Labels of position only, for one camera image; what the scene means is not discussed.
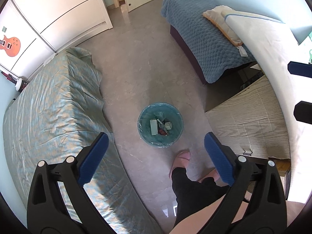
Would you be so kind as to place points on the orange guitar sticker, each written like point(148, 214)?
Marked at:
point(12, 45)

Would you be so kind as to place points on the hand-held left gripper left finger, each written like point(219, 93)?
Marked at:
point(93, 158)

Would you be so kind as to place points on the white and red bottle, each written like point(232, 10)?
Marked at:
point(17, 83)

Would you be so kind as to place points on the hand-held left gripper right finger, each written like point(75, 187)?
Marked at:
point(219, 158)

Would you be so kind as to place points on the cream pillow orange edge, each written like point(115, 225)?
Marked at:
point(224, 22)

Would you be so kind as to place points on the white wardrobe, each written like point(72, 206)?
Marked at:
point(61, 9)

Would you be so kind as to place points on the person's leg in black pants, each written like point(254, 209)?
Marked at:
point(192, 192)

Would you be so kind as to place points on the wood grain table panel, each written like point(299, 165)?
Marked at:
point(251, 121)

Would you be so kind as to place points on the white tablecloth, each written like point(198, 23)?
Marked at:
point(268, 48)

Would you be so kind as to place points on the teal and gold bedspread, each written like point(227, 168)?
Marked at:
point(56, 107)

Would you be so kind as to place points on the pink slipper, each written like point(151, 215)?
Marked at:
point(210, 175)
point(181, 159)

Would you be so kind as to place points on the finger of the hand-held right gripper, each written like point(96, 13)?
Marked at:
point(303, 113)
point(299, 68)

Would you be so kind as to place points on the blue quilted blanket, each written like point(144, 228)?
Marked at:
point(195, 29)

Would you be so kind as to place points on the blue waste bin with liner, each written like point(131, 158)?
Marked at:
point(146, 136)

